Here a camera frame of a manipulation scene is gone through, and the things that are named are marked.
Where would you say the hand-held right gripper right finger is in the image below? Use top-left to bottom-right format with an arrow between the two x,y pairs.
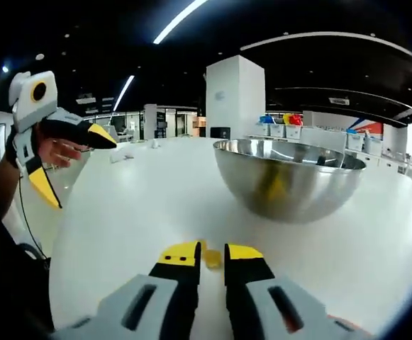
224,242 -> 373,340

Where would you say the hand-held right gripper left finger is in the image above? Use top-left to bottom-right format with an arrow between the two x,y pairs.
51,240 -> 202,340

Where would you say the yellow QQ candy cube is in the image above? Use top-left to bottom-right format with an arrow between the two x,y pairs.
205,249 -> 223,268

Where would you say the stainless steel bowl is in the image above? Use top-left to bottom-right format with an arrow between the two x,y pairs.
213,139 -> 367,223

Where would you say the person's left hand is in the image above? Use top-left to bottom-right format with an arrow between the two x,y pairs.
37,130 -> 86,168

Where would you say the ceiling light strip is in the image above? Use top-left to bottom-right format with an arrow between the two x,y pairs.
152,0 -> 210,45
113,74 -> 135,111

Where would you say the person's dark clothing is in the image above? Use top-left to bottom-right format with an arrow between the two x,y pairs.
0,198 -> 54,340

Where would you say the white square pillar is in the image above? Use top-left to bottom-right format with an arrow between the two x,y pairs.
205,55 -> 266,140

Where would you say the row of white storage boxes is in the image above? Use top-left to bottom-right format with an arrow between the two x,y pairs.
247,122 -> 405,167

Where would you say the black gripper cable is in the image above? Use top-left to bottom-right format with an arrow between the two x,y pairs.
17,176 -> 48,260

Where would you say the red and blue wall banner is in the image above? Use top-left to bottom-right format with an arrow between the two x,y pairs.
347,118 -> 384,135

